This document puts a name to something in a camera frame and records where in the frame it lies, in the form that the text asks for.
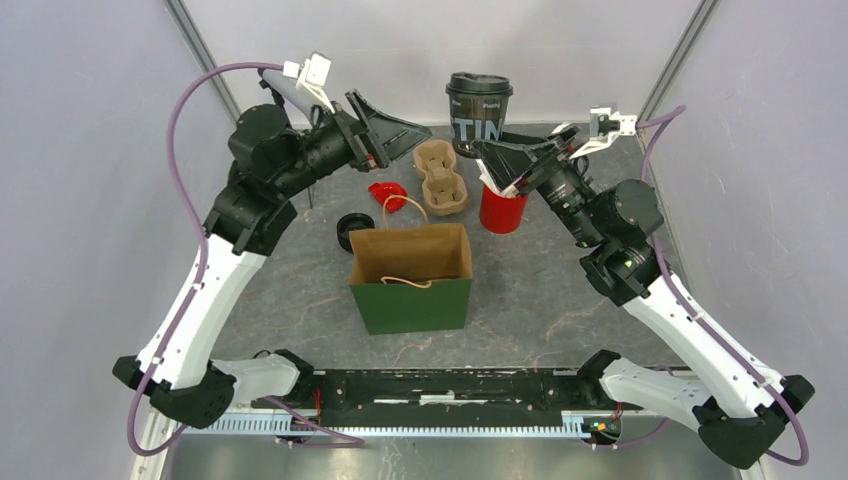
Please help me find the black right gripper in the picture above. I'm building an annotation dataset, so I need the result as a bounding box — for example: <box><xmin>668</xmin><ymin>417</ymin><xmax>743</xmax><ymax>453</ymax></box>
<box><xmin>472</xmin><ymin>125</ymin><xmax>605</xmax><ymax>248</ymax></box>

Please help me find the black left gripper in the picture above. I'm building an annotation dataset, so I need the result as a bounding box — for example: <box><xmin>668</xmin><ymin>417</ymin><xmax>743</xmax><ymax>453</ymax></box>
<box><xmin>273</xmin><ymin>88</ymin><xmax>432</xmax><ymax>198</ymax></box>

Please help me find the brown paper bag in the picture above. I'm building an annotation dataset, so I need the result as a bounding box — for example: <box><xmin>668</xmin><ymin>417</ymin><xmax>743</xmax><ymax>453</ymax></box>
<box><xmin>349</xmin><ymin>196</ymin><xmax>473</xmax><ymax>289</ymax></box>

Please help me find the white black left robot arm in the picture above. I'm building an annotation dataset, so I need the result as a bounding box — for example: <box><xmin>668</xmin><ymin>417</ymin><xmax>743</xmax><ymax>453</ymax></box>
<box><xmin>113</xmin><ymin>90</ymin><xmax>431</xmax><ymax>429</ymax></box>

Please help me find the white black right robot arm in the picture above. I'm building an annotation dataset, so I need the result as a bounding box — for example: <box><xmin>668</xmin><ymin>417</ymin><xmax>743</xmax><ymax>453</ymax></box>
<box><xmin>468</xmin><ymin>120</ymin><xmax>815</xmax><ymax>469</ymax></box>

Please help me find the red cylindrical straw holder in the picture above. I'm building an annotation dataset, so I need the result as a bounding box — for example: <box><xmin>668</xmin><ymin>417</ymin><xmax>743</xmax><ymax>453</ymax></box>
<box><xmin>479</xmin><ymin>186</ymin><xmax>528</xmax><ymax>234</ymax></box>

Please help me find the brown cardboard cup carrier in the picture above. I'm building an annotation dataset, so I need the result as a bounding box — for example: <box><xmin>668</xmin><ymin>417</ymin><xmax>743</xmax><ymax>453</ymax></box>
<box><xmin>413</xmin><ymin>140</ymin><xmax>469</xmax><ymax>216</ymax></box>

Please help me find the grey microphone on stand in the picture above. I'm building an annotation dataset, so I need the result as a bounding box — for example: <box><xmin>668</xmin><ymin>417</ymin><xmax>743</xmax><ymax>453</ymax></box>
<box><xmin>257</xmin><ymin>69</ymin><xmax>326</xmax><ymax>199</ymax></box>

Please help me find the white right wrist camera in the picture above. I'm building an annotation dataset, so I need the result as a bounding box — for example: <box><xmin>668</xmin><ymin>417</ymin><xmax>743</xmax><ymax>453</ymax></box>
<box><xmin>569</xmin><ymin>104</ymin><xmax>638</xmax><ymax>159</ymax></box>

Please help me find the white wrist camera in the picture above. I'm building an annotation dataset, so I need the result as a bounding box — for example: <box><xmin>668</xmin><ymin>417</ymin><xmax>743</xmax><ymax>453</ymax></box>
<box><xmin>569</xmin><ymin>104</ymin><xmax>638</xmax><ymax>159</ymax></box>
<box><xmin>282</xmin><ymin>51</ymin><xmax>335</xmax><ymax>117</ymax></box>

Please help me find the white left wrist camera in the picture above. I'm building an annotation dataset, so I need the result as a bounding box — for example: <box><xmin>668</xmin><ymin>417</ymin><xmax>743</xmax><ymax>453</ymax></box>
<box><xmin>282</xmin><ymin>51</ymin><xmax>335</xmax><ymax>117</ymax></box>

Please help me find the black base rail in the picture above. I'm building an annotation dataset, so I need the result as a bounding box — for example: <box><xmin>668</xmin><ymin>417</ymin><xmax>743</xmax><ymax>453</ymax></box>
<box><xmin>282</xmin><ymin>368</ymin><xmax>619</xmax><ymax>428</ymax></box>

